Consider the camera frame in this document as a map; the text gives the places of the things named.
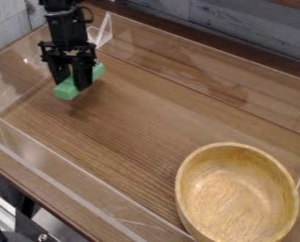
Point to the green rectangular block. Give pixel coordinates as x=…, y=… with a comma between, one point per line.
x=68, y=91

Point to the clear acrylic corner bracket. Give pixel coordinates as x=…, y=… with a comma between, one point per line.
x=100, y=35

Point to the brown wooden bowl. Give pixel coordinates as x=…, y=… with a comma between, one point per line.
x=236, y=195

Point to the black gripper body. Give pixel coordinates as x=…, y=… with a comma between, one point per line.
x=66, y=23

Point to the clear acrylic enclosure wall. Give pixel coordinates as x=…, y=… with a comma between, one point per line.
x=97, y=158

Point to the black metal stand base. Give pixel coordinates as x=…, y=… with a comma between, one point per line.
x=32, y=230

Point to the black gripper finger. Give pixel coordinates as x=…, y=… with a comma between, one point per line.
x=83, y=73
x=60, y=70

